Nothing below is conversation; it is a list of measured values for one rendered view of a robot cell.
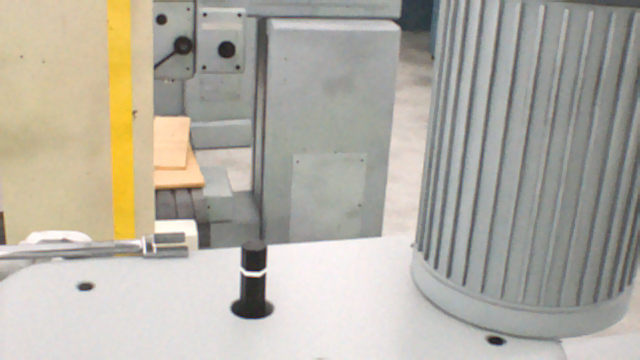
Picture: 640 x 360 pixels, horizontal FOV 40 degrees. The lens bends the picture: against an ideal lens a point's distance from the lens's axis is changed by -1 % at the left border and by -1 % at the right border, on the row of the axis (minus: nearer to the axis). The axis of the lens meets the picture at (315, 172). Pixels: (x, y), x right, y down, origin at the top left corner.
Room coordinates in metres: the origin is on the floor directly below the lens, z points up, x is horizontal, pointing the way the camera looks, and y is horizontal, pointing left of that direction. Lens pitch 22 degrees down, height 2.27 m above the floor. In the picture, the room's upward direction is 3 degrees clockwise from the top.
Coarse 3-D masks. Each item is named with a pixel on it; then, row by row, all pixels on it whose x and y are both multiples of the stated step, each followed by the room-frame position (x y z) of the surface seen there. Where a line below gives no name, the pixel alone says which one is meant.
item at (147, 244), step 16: (112, 240) 0.74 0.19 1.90; (128, 240) 0.74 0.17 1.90; (144, 240) 0.74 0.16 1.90; (160, 240) 0.75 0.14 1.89; (176, 240) 0.75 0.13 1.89; (0, 256) 0.70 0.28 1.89; (16, 256) 0.70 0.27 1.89; (32, 256) 0.70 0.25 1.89; (48, 256) 0.71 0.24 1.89; (64, 256) 0.71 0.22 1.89; (144, 256) 0.72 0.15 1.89; (160, 256) 0.72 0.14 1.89; (176, 256) 0.72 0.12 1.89
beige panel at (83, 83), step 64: (0, 0) 2.20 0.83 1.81; (64, 0) 2.25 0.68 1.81; (128, 0) 2.29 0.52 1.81; (0, 64) 2.20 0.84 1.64; (64, 64) 2.25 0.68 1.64; (128, 64) 2.29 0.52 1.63; (0, 128) 2.20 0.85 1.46; (64, 128) 2.25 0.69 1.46; (128, 128) 2.29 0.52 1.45; (64, 192) 2.24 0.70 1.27; (128, 192) 2.29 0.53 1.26
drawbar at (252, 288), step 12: (252, 252) 0.63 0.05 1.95; (264, 252) 0.64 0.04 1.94; (252, 264) 0.63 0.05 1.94; (264, 264) 0.64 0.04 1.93; (252, 276) 0.63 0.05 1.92; (264, 276) 0.64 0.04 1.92; (240, 288) 0.64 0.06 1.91; (252, 288) 0.63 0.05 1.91; (264, 288) 0.64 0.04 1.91; (240, 300) 0.64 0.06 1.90; (252, 300) 0.63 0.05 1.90; (264, 300) 0.64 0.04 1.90; (240, 312) 0.64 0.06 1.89; (252, 312) 0.63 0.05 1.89
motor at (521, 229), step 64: (448, 0) 0.70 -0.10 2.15; (512, 0) 0.64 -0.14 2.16; (576, 0) 0.62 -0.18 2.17; (448, 64) 0.69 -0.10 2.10; (512, 64) 0.63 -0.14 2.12; (576, 64) 0.62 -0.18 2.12; (448, 128) 0.67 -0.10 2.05; (512, 128) 0.63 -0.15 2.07; (576, 128) 0.62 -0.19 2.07; (448, 192) 0.67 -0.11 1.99; (512, 192) 0.63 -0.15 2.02; (576, 192) 0.62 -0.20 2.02; (448, 256) 0.66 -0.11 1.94; (512, 256) 0.63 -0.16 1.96; (576, 256) 0.62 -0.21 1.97; (512, 320) 0.62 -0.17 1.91; (576, 320) 0.62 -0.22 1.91
